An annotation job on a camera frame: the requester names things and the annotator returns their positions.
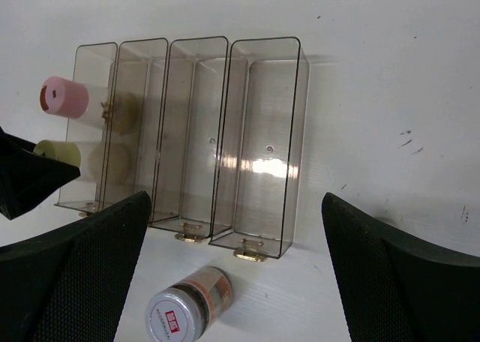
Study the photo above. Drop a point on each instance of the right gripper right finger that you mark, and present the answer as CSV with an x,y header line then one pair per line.
x,y
397,287

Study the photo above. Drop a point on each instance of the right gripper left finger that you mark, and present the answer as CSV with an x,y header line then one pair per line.
x,y
71,283

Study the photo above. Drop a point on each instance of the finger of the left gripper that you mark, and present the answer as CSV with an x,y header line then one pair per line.
x,y
27,179

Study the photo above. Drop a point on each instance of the yellow cap spice bottle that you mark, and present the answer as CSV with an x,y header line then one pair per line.
x,y
60,152

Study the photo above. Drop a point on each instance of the pink cap spice bottle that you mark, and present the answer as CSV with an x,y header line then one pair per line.
x,y
67,98

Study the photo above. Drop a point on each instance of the red label spice jar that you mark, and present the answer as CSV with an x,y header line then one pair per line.
x,y
185,310

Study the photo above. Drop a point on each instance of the clear organizer bin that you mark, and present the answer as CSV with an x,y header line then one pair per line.
x,y
95,68
261,139
140,70
189,137

